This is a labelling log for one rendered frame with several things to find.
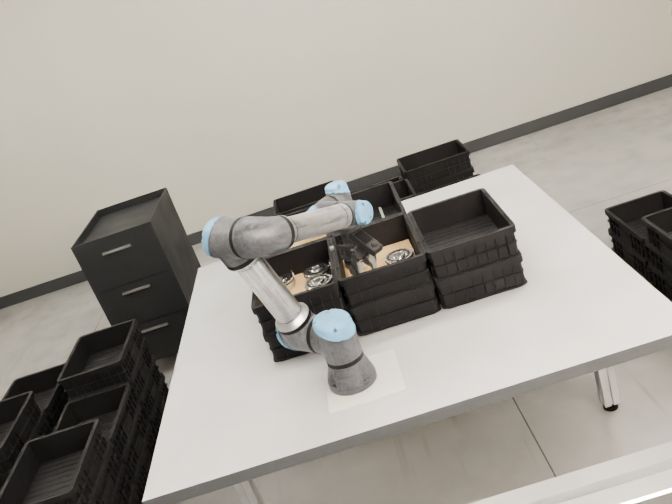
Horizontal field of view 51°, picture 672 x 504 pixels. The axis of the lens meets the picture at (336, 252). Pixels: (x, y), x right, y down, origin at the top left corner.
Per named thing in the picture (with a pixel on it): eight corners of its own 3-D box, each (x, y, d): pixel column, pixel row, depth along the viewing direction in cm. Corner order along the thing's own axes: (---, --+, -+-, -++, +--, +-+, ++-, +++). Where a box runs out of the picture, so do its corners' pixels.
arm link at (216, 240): (322, 362, 213) (224, 238, 182) (287, 356, 223) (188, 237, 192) (340, 331, 219) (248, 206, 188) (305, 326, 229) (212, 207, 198)
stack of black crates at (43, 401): (80, 466, 322) (46, 408, 309) (20, 485, 323) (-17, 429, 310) (100, 414, 359) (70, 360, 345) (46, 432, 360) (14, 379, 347)
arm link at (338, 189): (317, 190, 226) (332, 179, 232) (327, 220, 231) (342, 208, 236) (335, 189, 221) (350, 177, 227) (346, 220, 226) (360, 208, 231)
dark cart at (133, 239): (213, 361, 401) (149, 222, 366) (140, 385, 403) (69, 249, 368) (221, 311, 458) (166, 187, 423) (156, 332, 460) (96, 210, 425)
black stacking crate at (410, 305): (443, 313, 234) (434, 283, 230) (358, 340, 236) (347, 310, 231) (422, 264, 271) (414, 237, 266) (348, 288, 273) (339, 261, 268)
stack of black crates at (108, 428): (146, 503, 283) (110, 439, 270) (77, 525, 285) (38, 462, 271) (161, 441, 320) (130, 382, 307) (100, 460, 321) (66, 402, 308)
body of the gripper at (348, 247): (356, 249, 244) (346, 219, 239) (374, 252, 237) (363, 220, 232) (341, 260, 239) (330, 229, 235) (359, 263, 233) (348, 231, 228)
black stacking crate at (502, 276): (530, 286, 233) (523, 255, 228) (443, 313, 234) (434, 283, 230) (496, 241, 269) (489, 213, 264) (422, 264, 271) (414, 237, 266)
